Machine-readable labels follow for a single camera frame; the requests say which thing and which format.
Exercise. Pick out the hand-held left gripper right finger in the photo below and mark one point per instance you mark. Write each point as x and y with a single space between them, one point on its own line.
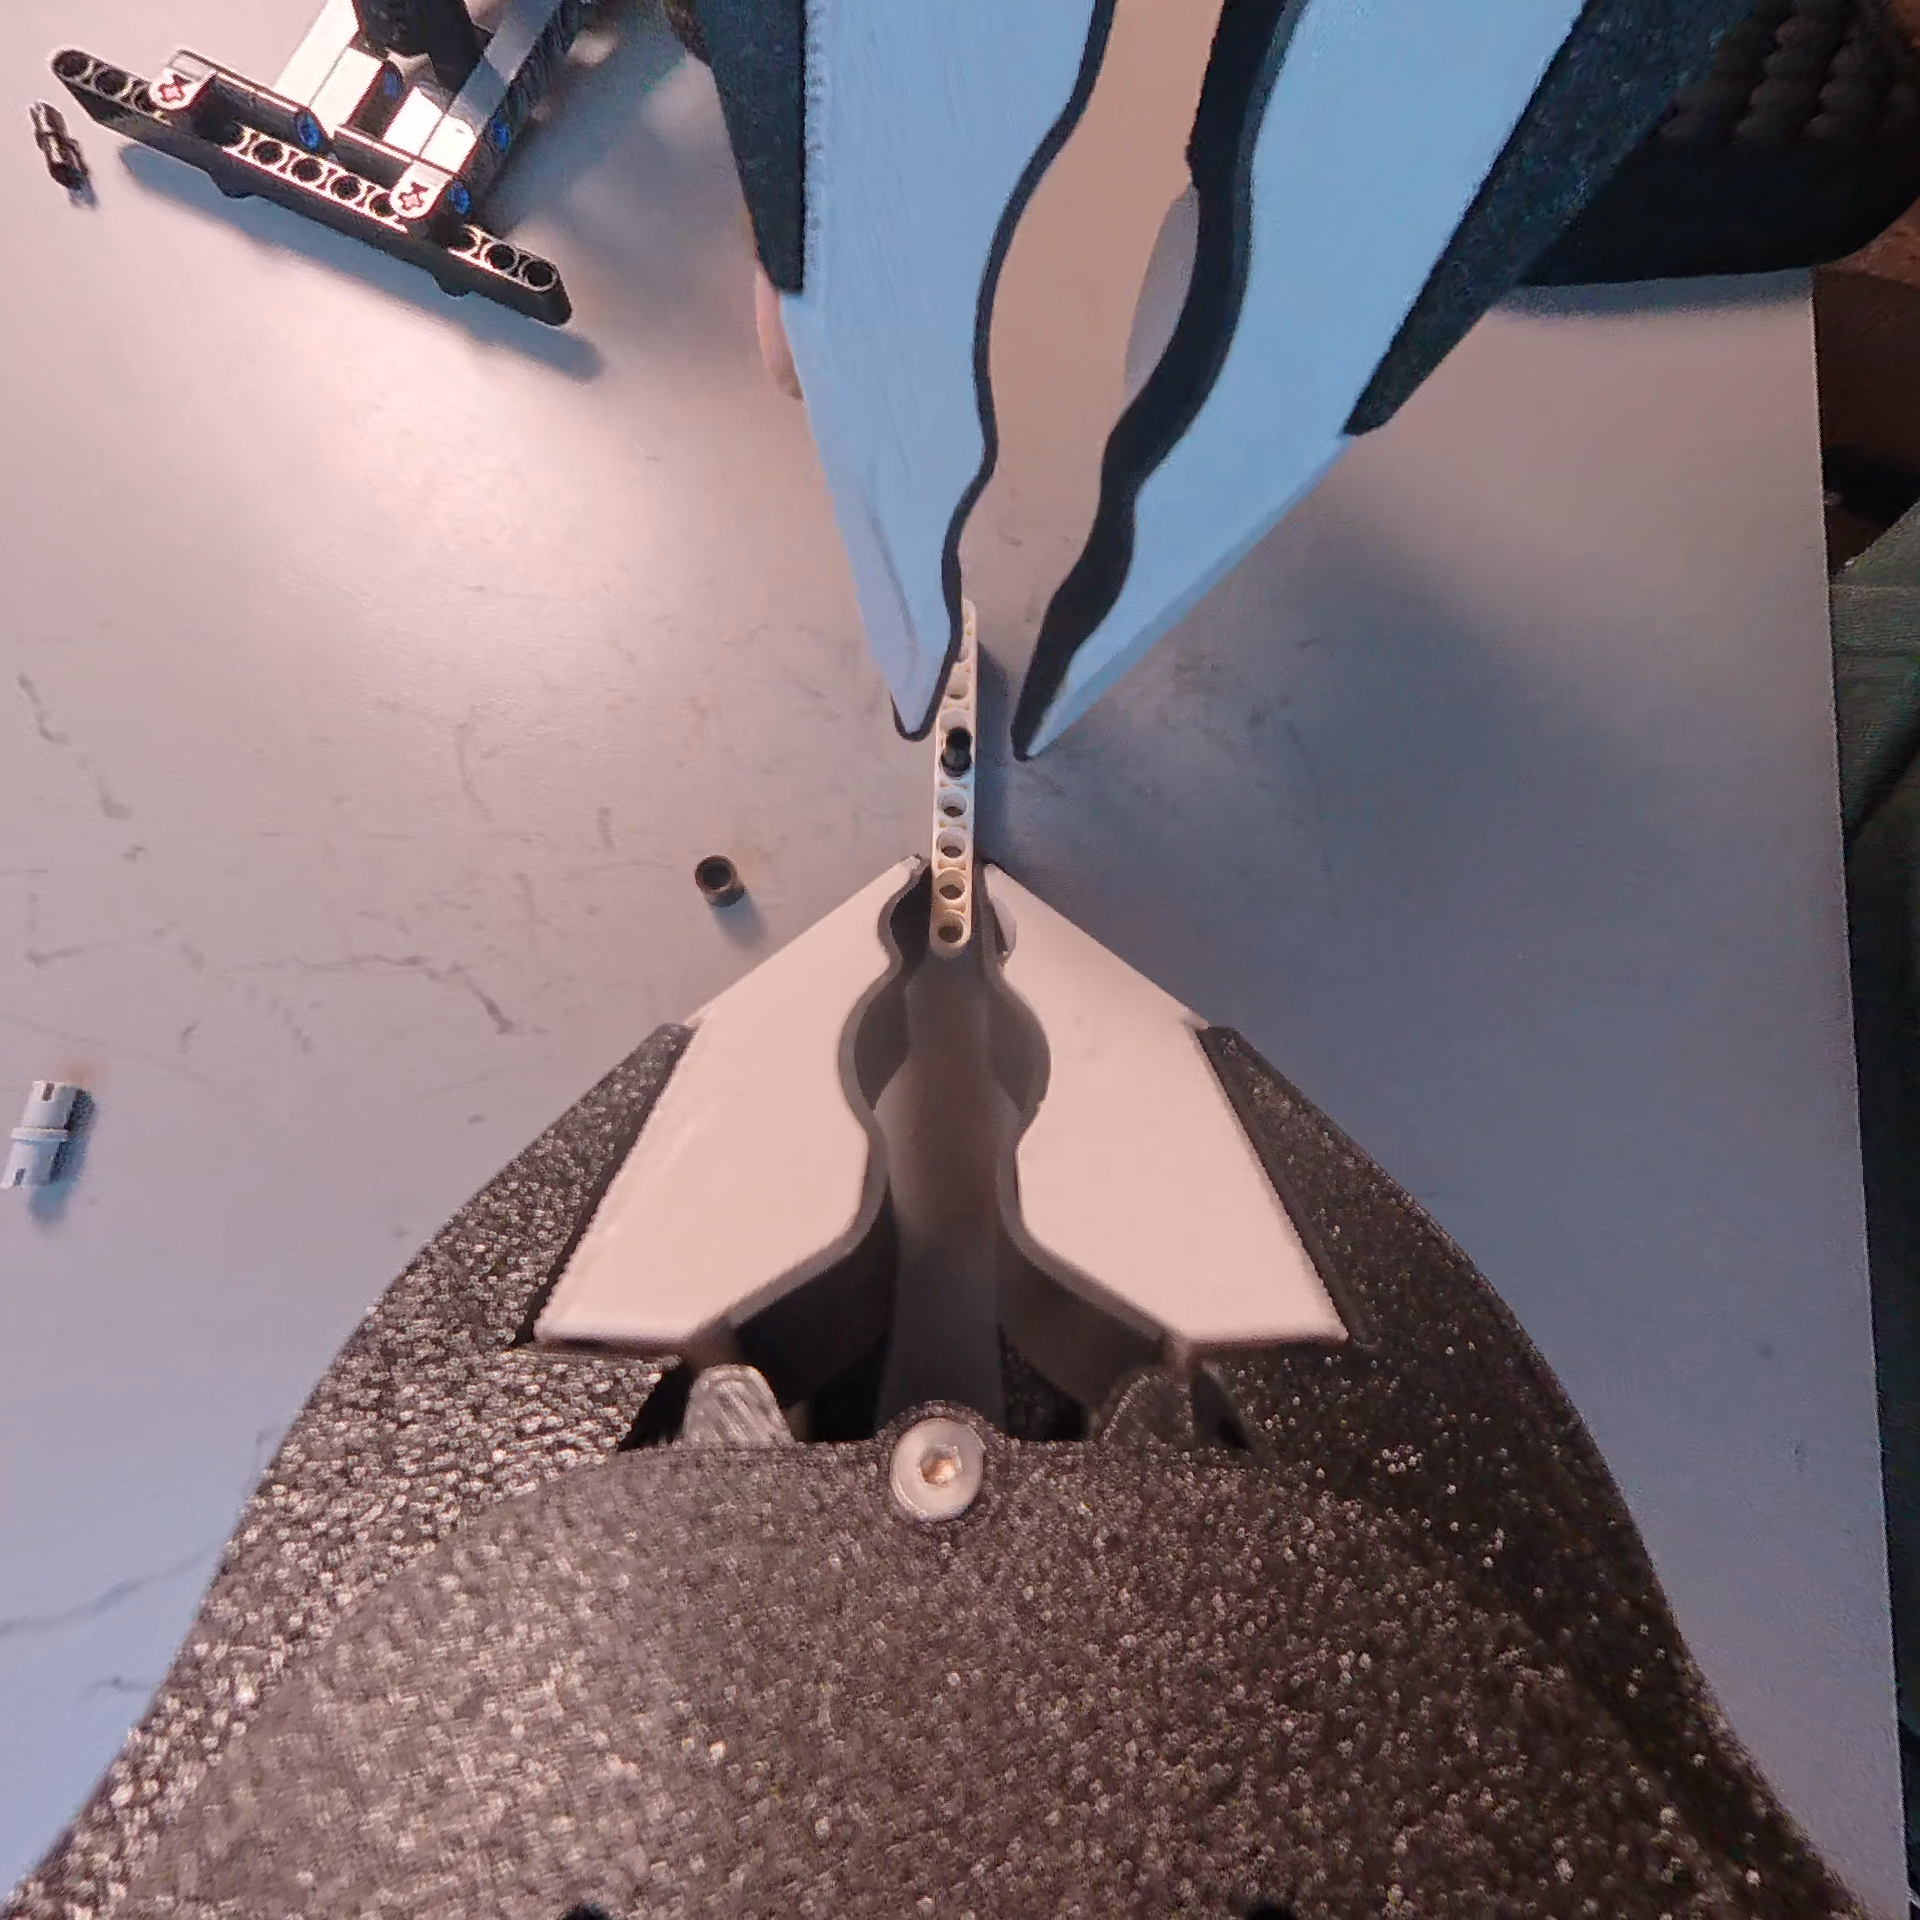
1154 1186

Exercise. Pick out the light grey brick connector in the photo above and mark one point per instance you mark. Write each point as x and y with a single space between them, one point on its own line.
42 1133

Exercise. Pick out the white perforated brick beam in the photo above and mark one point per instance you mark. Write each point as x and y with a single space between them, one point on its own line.
954 840

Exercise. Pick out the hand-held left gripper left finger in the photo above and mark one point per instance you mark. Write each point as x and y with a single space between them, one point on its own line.
720 1186

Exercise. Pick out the black brick bushing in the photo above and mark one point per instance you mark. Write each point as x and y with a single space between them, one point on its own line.
724 882

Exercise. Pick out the black brick pin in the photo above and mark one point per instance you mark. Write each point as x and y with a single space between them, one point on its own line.
60 144

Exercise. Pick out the toy brick truck model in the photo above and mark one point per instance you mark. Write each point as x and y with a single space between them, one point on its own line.
344 193

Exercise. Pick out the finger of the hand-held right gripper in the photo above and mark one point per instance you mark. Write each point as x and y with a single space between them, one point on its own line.
1319 226
899 301

